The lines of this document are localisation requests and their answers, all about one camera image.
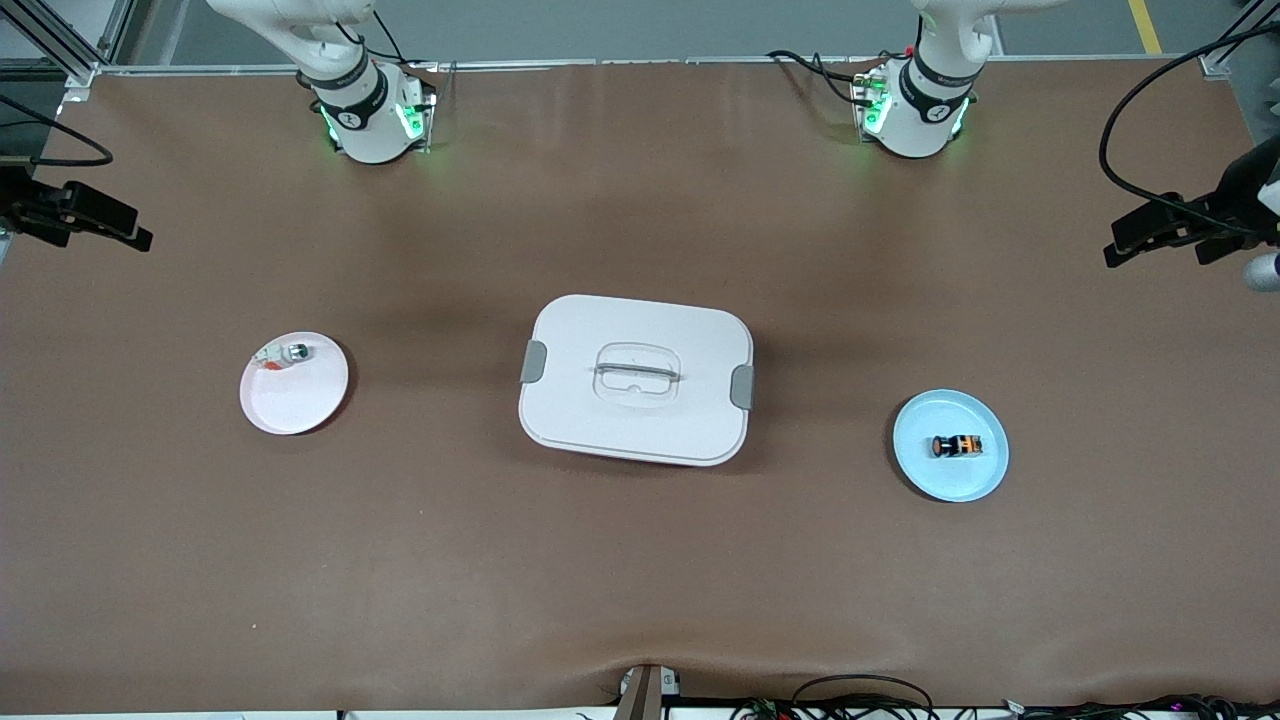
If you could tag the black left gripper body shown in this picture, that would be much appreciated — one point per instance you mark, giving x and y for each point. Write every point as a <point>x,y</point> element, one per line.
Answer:
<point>1236,192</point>

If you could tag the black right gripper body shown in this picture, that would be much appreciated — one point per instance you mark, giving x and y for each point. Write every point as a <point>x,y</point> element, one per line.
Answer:
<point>22,208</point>

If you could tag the orange black switch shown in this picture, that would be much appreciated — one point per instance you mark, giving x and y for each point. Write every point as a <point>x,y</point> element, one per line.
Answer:
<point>955,446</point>

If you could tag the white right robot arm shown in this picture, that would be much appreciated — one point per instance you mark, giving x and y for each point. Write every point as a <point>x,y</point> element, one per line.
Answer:
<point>360,110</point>

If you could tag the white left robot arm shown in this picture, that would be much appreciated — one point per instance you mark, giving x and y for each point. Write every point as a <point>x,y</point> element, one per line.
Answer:
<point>925,105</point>

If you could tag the white lidded storage box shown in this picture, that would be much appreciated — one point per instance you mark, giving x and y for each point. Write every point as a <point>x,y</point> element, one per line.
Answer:
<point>635,420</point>

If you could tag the pink round plate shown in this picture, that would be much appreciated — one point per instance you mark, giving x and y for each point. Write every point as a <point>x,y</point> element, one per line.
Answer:
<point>295,405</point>

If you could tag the light blue round plate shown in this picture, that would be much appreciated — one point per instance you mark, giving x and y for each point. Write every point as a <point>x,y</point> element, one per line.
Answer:
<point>950,480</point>

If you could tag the brown table cover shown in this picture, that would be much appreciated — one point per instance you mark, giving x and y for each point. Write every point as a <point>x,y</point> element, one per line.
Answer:
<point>640,570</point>

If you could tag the aluminium frame post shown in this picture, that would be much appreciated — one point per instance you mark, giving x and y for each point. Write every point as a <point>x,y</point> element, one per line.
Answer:
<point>1225,50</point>
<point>60,45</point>

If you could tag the silver white switch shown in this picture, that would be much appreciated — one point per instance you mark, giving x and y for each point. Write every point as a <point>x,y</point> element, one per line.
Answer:
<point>296,351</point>

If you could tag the brown metal bracket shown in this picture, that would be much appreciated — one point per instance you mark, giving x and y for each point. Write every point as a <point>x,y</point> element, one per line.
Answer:
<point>645,692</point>

